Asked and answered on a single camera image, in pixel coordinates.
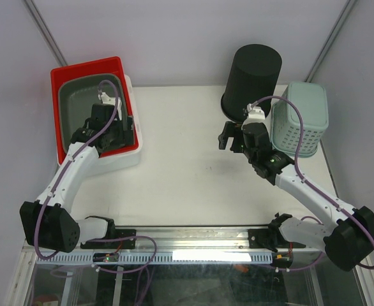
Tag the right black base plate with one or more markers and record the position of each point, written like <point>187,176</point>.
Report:
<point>260,237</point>

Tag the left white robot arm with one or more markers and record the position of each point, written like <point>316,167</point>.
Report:
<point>47,221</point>

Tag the teal perforated plastic basket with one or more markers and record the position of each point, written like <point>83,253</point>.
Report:
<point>305,123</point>

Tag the white slotted cable duct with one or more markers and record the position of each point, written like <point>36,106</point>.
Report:
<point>180,257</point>

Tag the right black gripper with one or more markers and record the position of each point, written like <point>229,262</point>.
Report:
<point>230,129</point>

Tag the grey plastic tray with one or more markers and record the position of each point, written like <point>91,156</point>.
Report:
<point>76,98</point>

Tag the red plastic tray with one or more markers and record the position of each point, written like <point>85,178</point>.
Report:
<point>61,75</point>

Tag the aluminium mounting rail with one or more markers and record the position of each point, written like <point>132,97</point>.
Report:
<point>167,238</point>

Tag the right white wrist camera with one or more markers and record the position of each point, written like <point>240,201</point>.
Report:
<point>254,114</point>

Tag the left aluminium frame post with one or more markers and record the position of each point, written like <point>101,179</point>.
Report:
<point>45,32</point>

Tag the aluminium frame post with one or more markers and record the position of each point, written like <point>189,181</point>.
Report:
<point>45,32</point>
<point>330,40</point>

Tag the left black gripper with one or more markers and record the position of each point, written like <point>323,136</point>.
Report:
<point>126,136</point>

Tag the right aluminium frame post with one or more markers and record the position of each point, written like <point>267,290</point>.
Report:
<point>330,40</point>

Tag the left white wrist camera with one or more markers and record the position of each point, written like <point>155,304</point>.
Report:
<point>106,99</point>

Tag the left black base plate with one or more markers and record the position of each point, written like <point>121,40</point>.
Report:
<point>116,233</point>

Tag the white plastic bin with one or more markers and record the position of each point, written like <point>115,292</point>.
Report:
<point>132,105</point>

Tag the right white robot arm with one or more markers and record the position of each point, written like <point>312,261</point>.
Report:
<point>345,234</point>

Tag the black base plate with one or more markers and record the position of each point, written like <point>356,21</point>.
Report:
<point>260,237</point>
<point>116,233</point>

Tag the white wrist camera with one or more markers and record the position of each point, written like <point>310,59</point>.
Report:
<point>106,99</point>
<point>254,114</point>

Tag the large black plastic bucket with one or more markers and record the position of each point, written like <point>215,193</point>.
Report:
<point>253,75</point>

